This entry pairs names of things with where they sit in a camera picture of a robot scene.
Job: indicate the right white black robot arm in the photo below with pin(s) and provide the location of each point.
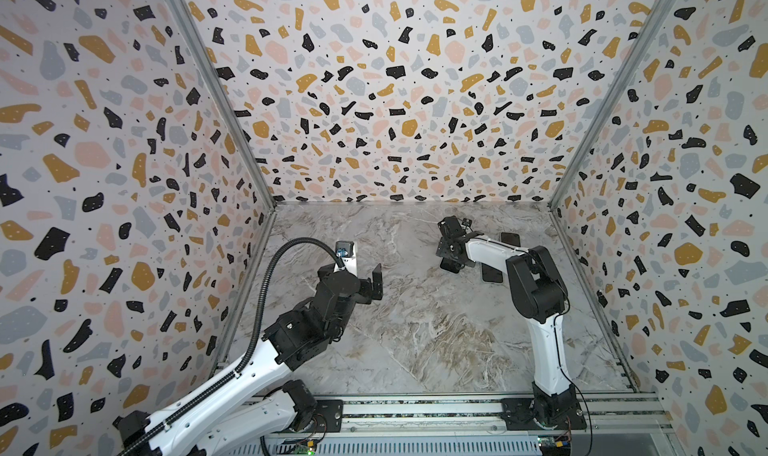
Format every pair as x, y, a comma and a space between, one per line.
538, 293

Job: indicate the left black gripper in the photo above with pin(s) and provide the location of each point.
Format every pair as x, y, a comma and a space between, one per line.
367, 293

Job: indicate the black phone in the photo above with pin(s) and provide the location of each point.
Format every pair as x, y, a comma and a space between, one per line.
510, 239
491, 274

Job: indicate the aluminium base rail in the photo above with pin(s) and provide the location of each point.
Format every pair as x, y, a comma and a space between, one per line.
471, 424

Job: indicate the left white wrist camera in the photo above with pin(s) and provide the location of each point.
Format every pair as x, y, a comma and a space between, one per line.
347, 252

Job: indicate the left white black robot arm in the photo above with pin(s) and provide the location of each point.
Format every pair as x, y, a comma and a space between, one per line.
256, 395

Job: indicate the green circuit board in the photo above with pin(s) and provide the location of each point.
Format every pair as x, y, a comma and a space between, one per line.
303, 449

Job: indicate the middle black phone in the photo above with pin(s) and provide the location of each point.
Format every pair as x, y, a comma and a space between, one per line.
491, 274

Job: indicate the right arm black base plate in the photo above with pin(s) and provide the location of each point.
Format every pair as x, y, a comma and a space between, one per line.
533, 414

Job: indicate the far right black phone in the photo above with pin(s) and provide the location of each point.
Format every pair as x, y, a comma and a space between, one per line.
510, 239

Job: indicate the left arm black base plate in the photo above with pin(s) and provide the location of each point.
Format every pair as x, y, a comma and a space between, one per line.
323, 416

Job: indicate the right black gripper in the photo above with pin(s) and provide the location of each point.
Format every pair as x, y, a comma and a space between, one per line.
452, 245

